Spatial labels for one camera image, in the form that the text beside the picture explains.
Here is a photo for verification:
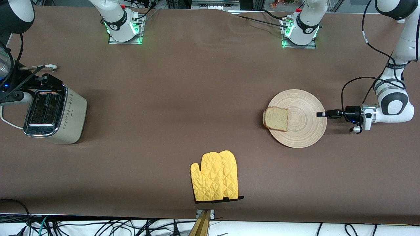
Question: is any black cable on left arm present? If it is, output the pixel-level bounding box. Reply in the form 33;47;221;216
341;0;409;113

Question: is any aluminium profile bar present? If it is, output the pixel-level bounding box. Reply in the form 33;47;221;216
188;209;216;236

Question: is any round pale wooden plate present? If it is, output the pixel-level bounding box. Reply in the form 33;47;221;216
266;89;327;148

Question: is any cream and chrome toaster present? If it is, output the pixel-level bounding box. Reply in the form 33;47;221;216
22;84;88;145

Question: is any metal background frame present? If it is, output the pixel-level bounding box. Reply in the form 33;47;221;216
191;0;241;10

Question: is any white toaster power cord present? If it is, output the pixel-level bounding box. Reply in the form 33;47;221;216
0;105;25;130

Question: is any teal floor cable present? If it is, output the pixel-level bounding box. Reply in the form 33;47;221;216
32;216;51;236

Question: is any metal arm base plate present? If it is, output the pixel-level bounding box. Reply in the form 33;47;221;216
281;18;317;49
108;12;144;45

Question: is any black cable on table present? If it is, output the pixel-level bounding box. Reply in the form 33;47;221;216
230;12;288;27

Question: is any yellow quilted oven mitt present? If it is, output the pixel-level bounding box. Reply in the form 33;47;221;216
190;150;245;203

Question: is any grey cord with white plug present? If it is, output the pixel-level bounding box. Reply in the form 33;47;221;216
19;64;60;72

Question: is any slice of toast bread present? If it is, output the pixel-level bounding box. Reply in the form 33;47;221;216
262;107;289;132

